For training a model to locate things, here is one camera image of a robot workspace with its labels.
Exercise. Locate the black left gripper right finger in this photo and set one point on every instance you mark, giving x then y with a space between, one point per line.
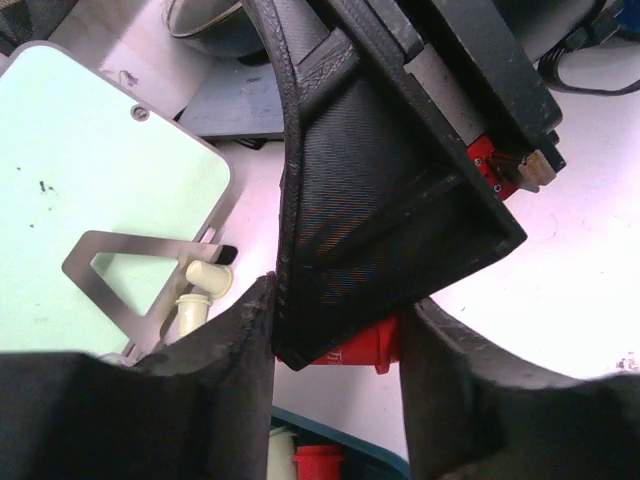
472 410

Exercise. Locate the black pan with glass lid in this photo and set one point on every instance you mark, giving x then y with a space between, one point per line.
220 28

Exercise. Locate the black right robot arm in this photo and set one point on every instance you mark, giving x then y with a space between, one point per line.
560 25

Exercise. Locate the green cutting board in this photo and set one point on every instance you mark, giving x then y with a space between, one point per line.
79 154

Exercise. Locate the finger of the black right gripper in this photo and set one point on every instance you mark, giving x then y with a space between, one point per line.
381 205

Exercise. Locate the green coffee capsule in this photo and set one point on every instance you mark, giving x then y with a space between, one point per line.
215 279
280 464
192 312

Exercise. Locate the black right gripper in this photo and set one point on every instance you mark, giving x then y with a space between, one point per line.
468 118

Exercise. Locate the teal plastic storage basket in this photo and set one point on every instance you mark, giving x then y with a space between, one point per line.
363 460

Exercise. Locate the grey induction cooker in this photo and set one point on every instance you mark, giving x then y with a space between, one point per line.
236 102

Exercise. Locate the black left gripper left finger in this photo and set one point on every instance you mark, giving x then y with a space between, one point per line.
197 409

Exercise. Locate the red coffee capsule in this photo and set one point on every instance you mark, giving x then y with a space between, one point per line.
318 462
377 346

